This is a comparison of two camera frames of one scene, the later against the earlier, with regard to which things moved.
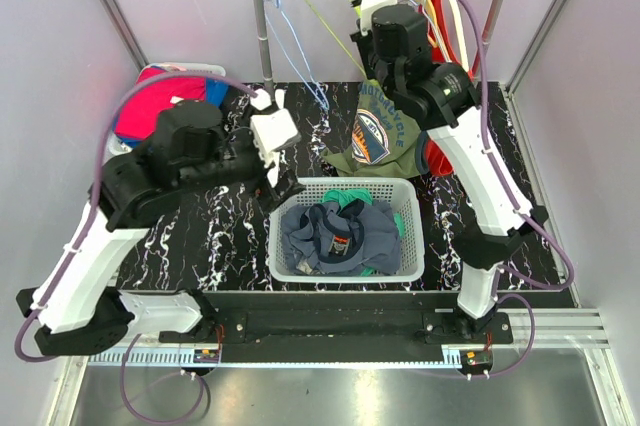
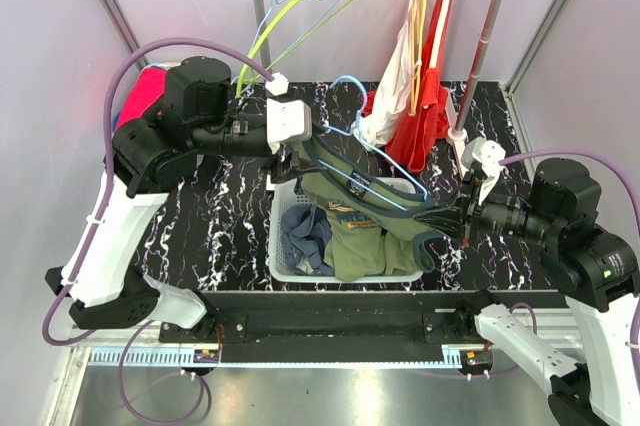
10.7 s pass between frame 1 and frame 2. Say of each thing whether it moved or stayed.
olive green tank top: moved
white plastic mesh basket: stayed
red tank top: moved
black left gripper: moved
